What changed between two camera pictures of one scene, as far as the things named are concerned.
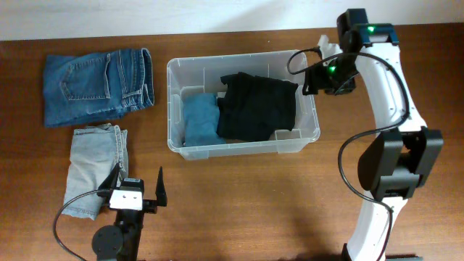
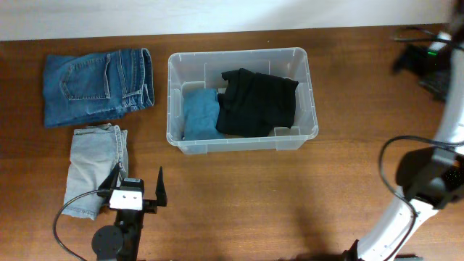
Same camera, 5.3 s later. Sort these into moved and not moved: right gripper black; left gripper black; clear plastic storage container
Moved: right gripper black; clear plastic storage container
Not moved: left gripper black
